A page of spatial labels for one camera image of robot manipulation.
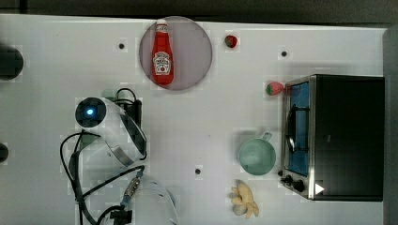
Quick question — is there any large black pot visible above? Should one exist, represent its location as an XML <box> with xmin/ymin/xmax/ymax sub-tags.
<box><xmin>0</xmin><ymin>46</ymin><xmax>23</xmax><ymax>81</ymax></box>

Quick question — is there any green mug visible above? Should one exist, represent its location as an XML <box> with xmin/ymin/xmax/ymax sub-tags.
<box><xmin>237</xmin><ymin>132</ymin><xmax>276</xmax><ymax>176</ymax></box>

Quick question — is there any small black pot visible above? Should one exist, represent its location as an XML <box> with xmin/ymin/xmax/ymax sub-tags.
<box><xmin>0</xmin><ymin>143</ymin><xmax>9</xmax><ymax>162</ymax></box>

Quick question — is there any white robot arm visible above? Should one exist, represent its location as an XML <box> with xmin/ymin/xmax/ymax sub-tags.
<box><xmin>62</xmin><ymin>97</ymin><xmax>179</xmax><ymax>225</ymax></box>

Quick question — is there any pink strawberry toy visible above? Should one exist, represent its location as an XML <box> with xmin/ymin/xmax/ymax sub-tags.
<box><xmin>266</xmin><ymin>82</ymin><xmax>284</xmax><ymax>96</ymax></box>

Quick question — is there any grey round plate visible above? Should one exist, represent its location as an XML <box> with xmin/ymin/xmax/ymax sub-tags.
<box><xmin>139</xmin><ymin>16</ymin><xmax>212</xmax><ymax>91</ymax></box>

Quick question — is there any dark red strawberry toy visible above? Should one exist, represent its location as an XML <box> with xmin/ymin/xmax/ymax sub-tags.
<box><xmin>224</xmin><ymin>35</ymin><xmax>237</xmax><ymax>49</ymax></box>

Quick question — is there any silver toaster oven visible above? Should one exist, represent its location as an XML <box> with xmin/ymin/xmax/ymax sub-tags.
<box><xmin>278</xmin><ymin>74</ymin><xmax>385</xmax><ymax>202</ymax></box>

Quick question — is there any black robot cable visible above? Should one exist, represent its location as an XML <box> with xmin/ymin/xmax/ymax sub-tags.
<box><xmin>59</xmin><ymin>87</ymin><xmax>148</xmax><ymax>225</ymax></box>

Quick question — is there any peeled banana toy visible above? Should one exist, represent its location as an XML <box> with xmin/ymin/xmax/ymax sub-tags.
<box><xmin>231</xmin><ymin>183</ymin><xmax>259</xmax><ymax>219</ymax></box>

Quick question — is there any red ketchup bottle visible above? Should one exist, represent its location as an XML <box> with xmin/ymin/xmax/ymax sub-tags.
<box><xmin>151</xmin><ymin>19</ymin><xmax>175</xmax><ymax>86</ymax></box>

